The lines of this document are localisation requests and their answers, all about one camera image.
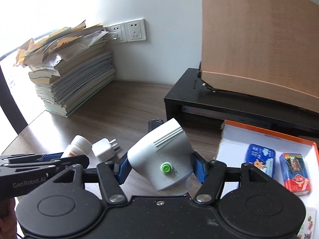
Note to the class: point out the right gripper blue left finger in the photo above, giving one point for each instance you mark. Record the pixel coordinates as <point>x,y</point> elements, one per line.
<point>122,169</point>

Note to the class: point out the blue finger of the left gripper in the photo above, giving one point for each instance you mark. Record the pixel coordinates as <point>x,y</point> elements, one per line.
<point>50,157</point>

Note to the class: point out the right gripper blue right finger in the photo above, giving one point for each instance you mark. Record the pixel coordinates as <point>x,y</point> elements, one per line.
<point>200,167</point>

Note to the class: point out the white USB charger cube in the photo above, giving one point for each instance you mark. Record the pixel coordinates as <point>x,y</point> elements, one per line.
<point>105,149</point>

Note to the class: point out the white pill bottle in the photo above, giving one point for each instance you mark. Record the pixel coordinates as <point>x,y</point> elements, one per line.
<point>79,146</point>

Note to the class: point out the white repellent plug green button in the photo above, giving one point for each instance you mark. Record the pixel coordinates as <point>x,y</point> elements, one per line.
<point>163,157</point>

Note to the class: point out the black power adapter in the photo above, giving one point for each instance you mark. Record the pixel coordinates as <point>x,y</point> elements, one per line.
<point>153,124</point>

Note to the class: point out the blue dental floss box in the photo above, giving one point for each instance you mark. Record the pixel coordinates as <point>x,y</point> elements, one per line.
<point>262,158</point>

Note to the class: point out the red blue playing card box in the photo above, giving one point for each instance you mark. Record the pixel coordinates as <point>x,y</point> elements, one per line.
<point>295,175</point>

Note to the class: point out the teal adhesive bandage box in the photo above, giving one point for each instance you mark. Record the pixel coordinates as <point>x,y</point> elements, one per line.
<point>308,227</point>

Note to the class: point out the person left hand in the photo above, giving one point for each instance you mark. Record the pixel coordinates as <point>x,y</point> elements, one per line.
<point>8,219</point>

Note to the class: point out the black monitor riser stand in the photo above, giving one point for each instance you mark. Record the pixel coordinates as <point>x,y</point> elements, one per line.
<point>191,97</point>

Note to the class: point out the orange white cardboard tray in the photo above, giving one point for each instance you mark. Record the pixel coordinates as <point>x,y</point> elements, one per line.
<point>241,143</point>

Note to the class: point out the stack of books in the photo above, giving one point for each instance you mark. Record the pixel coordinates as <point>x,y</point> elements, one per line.
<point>68,66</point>

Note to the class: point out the wooden book stand board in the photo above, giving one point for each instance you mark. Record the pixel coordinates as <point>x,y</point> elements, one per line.
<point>263,48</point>

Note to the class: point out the white wall socket left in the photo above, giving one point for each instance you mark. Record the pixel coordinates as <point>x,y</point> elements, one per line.
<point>116,33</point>

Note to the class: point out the white wall socket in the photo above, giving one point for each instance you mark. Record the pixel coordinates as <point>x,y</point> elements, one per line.
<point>135,30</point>
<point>116,33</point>

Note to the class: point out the white wall socket right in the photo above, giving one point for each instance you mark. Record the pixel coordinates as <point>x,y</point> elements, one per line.
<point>135,30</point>

